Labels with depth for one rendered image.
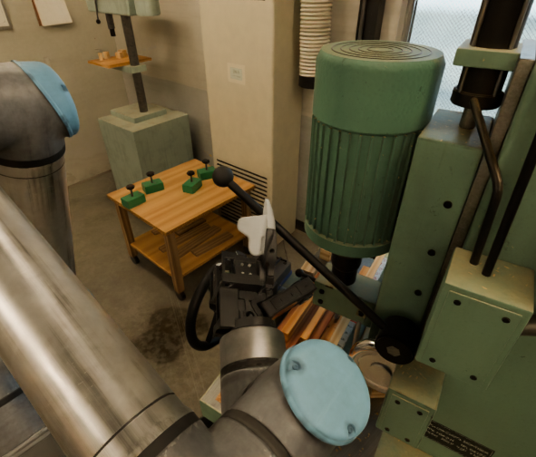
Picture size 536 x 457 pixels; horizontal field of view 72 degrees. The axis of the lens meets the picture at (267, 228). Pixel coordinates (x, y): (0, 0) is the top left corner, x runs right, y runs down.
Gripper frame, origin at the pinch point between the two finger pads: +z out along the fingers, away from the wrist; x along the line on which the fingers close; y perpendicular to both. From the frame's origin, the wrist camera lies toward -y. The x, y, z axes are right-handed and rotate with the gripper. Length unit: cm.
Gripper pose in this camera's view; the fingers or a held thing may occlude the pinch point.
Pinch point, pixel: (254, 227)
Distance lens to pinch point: 64.4
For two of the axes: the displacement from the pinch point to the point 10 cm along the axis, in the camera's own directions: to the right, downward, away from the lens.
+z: -1.0, -7.8, 6.1
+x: -3.7, 6.0, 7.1
